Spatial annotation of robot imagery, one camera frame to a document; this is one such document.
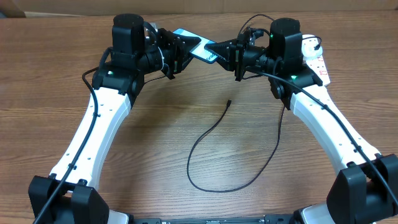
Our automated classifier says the blue Galaxy smartphone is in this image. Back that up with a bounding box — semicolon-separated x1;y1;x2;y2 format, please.
173;28;218;64

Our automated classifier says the black USB charging cable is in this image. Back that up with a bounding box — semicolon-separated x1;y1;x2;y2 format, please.
186;14;323;193

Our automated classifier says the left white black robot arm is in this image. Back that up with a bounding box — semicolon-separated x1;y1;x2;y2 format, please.
28;14;201;223

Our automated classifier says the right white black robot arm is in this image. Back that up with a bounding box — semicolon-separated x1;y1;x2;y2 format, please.
205;18;397;223

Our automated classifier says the white charger plug adapter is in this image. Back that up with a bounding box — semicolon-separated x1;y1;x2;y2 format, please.
302;34;323;61

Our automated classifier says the white power strip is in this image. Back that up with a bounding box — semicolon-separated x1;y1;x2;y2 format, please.
303;55;330;86

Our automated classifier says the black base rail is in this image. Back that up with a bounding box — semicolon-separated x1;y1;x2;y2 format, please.
128;214;300;224

